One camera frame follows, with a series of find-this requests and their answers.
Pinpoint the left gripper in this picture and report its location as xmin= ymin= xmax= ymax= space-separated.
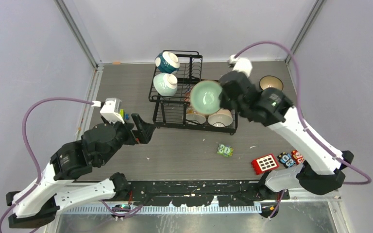
xmin=101 ymin=113 xmax=157 ymax=165

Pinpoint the teal bowl tan interior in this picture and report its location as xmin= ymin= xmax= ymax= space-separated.
xmin=259 ymin=75 xmax=284 ymax=91

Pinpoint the mint green bowl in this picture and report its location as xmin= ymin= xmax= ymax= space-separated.
xmin=190 ymin=80 xmax=222 ymax=115

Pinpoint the pale mint bowl front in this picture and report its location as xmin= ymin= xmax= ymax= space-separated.
xmin=153 ymin=73 xmax=178 ymax=97

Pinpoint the dark teal bowl white foot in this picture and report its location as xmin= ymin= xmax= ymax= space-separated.
xmin=154 ymin=51 xmax=180 ymax=74

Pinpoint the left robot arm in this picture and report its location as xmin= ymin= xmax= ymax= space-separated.
xmin=6 ymin=114 xmax=156 ymax=229

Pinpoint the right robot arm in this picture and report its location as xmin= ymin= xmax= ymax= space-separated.
xmin=219 ymin=71 xmax=354 ymax=199

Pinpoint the yellow blue toy block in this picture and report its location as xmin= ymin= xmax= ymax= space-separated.
xmin=119 ymin=109 xmax=130 ymax=120

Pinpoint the cream bowl right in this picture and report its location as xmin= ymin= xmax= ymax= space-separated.
xmin=207 ymin=109 xmax=233 ymax=128

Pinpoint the cream bowl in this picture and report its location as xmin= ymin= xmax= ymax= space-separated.
xmin=207 ymin=109 xmax=233 ymax=128
xmin=185 ymin=108 xmax=206 ymax=125

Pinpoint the cream bowl left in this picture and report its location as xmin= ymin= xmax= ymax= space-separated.
xmin=185 ymin=108 xmax=206 ymax=125

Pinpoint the green owl block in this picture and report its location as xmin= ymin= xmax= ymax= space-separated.
xmin=217 ymin=144 xmax=234 ymax=157

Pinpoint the red grid block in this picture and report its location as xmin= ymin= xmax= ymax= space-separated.
xmin=251 ymin=154 xmax=279 ymax=175

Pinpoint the dark blue owl block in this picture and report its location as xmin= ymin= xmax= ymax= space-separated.
xmin=277 ymin=152 xmax=296 ymax=168

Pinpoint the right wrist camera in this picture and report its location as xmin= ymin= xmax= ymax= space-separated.
xmin=228 ymin=54 xmax=253 ymax=78

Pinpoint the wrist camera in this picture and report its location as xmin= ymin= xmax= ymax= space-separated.
xmin=228 ymin=54 xmax=253 ymax=78
xmin=92 ymin=98 xmax=125 ymax=124

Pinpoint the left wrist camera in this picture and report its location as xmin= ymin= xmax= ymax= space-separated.
xmin=92 ymin=98 xmax=125 ymax=124

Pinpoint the black wire dish rack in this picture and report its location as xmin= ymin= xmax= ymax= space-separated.
xmin=148 ymin=50 xmax=238 ymax=135

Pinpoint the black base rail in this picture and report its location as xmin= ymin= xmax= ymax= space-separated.
xmin=118 ymin=180 xmax=279 ymax=207

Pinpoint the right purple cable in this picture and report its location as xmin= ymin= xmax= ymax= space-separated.
xmin=233 ymin=41 xmax=372 ymax=185

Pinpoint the purple cable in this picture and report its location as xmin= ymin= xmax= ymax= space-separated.
xmin=233 ymin=41 xmax=372 ymax=185
xmin=0 ymin=97 xmax=102 ymax=233

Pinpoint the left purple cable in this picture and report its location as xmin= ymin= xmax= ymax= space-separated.
xmin=0 ymin=97 xmax=102 ymax=233

